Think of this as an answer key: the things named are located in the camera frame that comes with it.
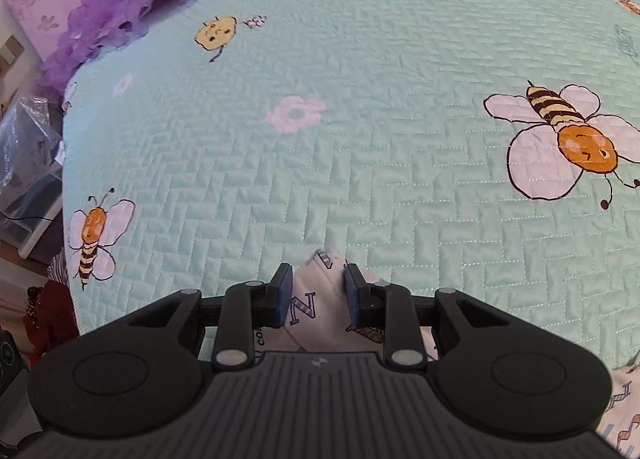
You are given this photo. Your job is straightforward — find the clear plastic bag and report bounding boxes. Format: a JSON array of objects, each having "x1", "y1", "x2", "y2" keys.
[{"x1": 0, "y1": 91, "x2": 66, "y2": 260}]

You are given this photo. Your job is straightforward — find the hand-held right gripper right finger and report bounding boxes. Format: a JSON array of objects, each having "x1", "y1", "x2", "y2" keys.
[{"x1": 344, "y1": 263, "x2": 511, "y2": 371}]

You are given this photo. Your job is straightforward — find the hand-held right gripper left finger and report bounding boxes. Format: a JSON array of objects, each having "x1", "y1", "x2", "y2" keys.
[{"x1": 127, "y1": 263, "x2": 294, "y2": 372}]

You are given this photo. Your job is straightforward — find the dark red cloth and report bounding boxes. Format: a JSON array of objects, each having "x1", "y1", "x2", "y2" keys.
[{"x1": 22, "y1": 279, "x2": 81, "y2": 355}]

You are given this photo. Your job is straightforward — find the bee print quilted bedspread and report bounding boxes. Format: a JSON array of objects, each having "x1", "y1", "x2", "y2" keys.
[{"x1": 60, "y1": 0, "x2": 640, "y2": 375}]

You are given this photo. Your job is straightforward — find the letter print pants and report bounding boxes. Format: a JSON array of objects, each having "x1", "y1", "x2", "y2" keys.
[{"x1": 197, "y1": 249, "x2": 640, "y2": 459}]

